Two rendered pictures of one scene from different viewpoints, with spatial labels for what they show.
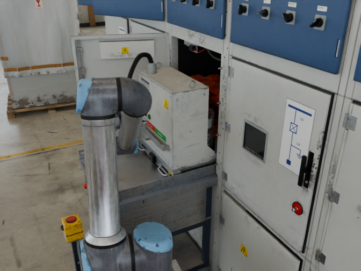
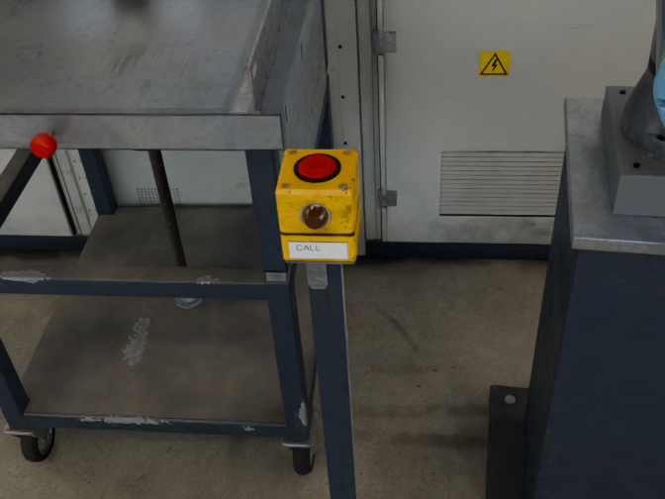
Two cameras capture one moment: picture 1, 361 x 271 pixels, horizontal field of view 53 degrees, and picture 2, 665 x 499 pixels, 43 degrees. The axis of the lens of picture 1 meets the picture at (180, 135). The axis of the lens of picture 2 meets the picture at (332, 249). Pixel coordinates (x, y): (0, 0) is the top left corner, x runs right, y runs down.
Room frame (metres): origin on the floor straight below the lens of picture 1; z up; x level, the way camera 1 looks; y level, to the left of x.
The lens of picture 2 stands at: (0.95, 1.10, 1.41)
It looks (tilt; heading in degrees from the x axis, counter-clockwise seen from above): 41 degrees down; 305
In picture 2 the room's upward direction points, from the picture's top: 4 degrees counter-clockwise
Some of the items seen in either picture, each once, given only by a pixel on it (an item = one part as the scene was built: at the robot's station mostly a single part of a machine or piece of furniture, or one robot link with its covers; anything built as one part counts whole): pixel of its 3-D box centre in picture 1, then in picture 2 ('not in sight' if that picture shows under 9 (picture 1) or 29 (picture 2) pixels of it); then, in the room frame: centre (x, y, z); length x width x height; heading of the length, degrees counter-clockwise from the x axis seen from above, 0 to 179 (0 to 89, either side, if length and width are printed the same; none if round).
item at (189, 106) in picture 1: (191, 112); not in sight; (2.11, -0.07, 1.15); 0.51 x 0.50 x 0.48; 117
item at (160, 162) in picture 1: (157, 156); not in sight; (2.00, 0.14, 0.90); 0.54 x 0.05 x 0.06; 27
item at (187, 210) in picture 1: (147, 216); (163, 191); (1.96, 0.22, 0.46); 0.64 x 0.58 x 0.66; 117
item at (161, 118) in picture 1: (153, 120); not in sight; (1.99, 0.16, 1.15); 0.48 x 0.01 x 0.48; 27
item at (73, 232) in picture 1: (72, 228); (320, 205); (1.38, 0.52, 0.85); 0.08 x 0.08 x 0.10; 27
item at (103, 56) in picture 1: (125, 88); not in sight; (2.39, 0.38, 1.21); 0.63 x 0.07 x 0.74; 99
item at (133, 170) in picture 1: (144, 170); (122, 14); (1.96, 0.22, 0.82); 0.68 x 0.62 x 0.06; 117
